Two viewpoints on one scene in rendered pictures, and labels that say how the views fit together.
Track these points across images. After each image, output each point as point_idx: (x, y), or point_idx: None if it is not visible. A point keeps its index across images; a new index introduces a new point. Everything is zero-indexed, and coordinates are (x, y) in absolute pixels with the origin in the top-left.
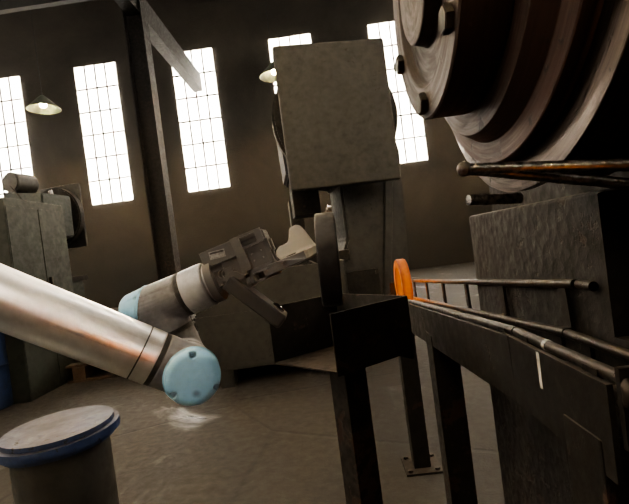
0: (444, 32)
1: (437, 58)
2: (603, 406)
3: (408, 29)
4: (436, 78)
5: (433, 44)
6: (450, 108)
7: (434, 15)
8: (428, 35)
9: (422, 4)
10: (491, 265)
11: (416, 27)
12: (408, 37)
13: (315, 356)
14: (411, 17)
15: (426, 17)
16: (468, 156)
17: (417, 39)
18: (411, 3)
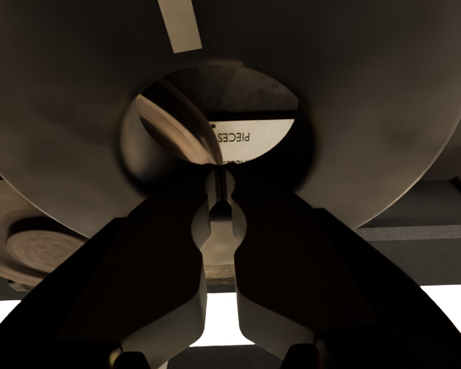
0: None
1: (24, 206)
2: None
3: (65, 241)
4: None
5: (38, 215)
6: None
7: (13, 226)
8: (27, 222)
9: (9, 239)
10: None
11: (33, 235)
12: (67, 238)
13: None
14: (51, 243)
15: (12, 231)
16: (149, 108)
17: (33, 230)
18: (50, 248)
